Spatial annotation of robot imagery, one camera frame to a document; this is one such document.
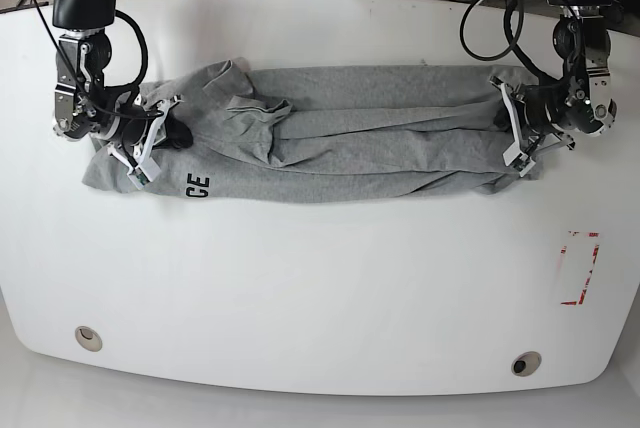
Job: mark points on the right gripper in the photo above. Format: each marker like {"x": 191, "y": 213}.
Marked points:
{"x": 138, "y": 138}

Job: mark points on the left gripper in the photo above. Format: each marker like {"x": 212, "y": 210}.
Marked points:
{"x": 525, "y": 117}

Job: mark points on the grey t-shirt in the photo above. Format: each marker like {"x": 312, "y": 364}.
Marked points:
{"x": 335, "y": 134}

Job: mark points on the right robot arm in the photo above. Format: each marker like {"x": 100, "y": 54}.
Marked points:
{"x": 86, "y": 106}

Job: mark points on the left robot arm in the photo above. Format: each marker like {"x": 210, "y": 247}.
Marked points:
{"x": 580, "y": 100}

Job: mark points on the red tape rectangle marking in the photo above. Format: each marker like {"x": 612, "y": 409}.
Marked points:
{"x": 577, "y": 261}

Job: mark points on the left table grommet hole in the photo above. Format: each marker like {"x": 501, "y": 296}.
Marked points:
{"x": 88, "y": 339}

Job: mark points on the table grommet hole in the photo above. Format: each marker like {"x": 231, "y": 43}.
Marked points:
{"x": 526, "y": 364}
{"x": 88, "y": 339}

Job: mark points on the right table grommet hole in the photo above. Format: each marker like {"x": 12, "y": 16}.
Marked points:
{"x": 526, "y": 364}

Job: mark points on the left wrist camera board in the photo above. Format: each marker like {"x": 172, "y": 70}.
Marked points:
{"x": 520, "y": 162}

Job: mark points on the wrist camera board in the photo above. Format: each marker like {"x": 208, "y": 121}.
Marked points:
{"x": 520, "y": 162}
{"x": 143, "y": 174}

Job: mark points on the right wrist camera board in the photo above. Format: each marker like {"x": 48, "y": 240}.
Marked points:
{"x": 143, "y": 174}

